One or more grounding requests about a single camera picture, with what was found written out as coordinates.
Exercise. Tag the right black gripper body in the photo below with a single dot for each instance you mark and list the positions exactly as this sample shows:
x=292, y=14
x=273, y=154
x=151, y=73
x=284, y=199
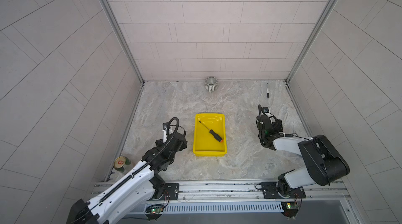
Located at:
x=277, y=127

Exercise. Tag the orange black screwdriver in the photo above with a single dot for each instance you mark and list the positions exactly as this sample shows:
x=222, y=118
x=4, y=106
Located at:
x=215, y=135

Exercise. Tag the left circuit board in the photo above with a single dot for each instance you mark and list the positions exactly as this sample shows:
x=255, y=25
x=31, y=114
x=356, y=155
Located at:
x=155, y=209

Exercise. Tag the yellow plastic bin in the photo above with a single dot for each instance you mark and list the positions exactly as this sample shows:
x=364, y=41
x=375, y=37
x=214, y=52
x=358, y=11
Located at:
x=205, y=145

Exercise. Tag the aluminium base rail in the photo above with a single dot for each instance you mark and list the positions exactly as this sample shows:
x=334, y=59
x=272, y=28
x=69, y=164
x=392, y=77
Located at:
x=240, y=196

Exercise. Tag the circuit board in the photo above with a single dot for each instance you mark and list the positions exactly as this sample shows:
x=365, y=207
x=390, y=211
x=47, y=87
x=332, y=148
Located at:
x=155, y=209
x=290, y=209

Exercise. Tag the green label can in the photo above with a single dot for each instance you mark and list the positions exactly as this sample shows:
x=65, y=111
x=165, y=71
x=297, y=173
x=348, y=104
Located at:
x=122, y=164

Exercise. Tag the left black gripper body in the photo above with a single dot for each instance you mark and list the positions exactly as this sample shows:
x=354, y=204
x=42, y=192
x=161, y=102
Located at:
x=180, y=147

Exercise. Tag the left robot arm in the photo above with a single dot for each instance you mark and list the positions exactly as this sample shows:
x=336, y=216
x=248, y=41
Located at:
x=139, y=185

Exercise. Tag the right circuit board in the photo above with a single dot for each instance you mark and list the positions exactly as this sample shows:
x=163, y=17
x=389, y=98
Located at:
x=290, y=209

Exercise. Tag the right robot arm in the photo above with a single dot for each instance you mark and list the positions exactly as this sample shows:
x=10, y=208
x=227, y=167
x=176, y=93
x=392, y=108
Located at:
x=323, y=163

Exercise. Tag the white ribbed cup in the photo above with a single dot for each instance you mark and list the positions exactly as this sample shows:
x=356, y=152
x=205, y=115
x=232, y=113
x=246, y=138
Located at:
x=211, y=84

